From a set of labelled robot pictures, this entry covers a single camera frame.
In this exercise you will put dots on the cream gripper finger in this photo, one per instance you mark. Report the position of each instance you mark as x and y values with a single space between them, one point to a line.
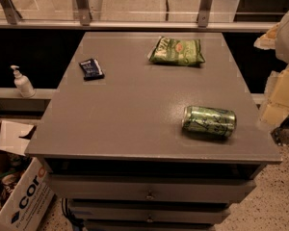
275 108
268 40

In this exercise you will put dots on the green soda can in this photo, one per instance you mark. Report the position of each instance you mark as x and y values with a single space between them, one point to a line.
207 120

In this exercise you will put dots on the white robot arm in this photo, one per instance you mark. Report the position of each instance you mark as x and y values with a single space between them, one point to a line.
282 39

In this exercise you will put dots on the blue rxbar blueberry packet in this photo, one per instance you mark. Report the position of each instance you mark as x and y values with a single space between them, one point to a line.
91 70

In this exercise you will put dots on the green chip bag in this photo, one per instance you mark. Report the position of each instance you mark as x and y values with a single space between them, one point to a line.
176 52

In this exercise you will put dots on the grey drawer cabinet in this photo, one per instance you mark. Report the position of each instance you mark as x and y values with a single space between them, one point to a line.
115 148

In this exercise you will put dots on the white pump sanitizer bottle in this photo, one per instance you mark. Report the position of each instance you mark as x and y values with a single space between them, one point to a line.
22 83

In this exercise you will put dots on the white cardboard box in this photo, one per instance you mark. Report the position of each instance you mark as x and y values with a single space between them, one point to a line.
24 195

